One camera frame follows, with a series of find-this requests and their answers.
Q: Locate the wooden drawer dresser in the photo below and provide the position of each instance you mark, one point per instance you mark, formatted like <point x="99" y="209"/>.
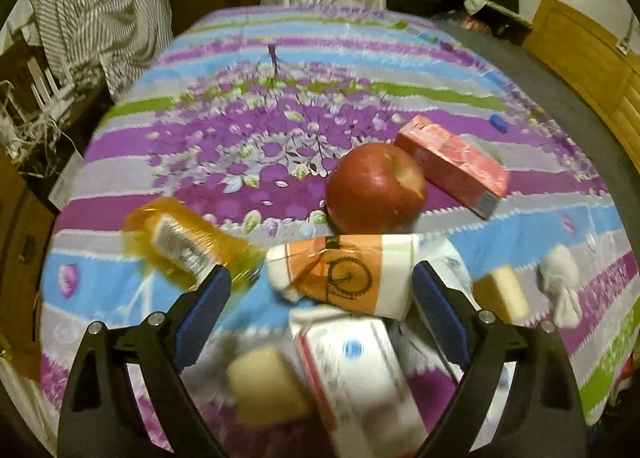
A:
<point x="26" y="225"/>

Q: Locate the pink red carton box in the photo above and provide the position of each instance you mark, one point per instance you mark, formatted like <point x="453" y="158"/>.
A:
<point x="458" y="168"/>

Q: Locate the red apple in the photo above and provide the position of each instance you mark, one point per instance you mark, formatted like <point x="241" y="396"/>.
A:
<point x="376" y="188"/>

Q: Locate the colourful striped bedspread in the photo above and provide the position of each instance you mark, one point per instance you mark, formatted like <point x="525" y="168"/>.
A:
<point x="243" y="119"/>

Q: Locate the wooden bed headboard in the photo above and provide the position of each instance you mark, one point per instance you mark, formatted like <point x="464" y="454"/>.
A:
<point x="585" y="55"/>

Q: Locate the orange white snack packet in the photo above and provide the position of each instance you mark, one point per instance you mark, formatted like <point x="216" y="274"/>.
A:
<point x="365" y="274"/>

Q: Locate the yellow plastic wrapper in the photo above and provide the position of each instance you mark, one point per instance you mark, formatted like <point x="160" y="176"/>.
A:
<point x="176" y="241"/>

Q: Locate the beige sponge block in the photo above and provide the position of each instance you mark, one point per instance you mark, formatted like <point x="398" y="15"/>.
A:
<point x="266" y="389"/>
<point x="500" y="292"/>

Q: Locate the white crumpled tissue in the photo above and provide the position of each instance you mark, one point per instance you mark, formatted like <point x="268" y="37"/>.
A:
<point x="559" y="280"/>

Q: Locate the grey striped draped cloth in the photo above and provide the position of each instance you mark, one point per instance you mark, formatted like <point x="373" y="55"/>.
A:
<point x="110" y="41"/>

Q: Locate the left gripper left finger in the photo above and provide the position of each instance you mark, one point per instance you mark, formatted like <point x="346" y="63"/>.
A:
<point x="100" y="416"/>

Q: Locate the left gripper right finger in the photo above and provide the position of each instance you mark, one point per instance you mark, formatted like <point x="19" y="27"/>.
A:
<point x="543" y="412"/>

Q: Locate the white flat medicine box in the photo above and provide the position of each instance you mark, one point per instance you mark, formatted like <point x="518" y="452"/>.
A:
<point x="353" y="364"/>

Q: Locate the grey mattress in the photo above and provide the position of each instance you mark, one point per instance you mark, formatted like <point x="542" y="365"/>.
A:
<point x="563" y="105"/>

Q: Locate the blue bottle cap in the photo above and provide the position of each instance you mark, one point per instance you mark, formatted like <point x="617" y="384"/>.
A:
<point x="499" y="123"/>

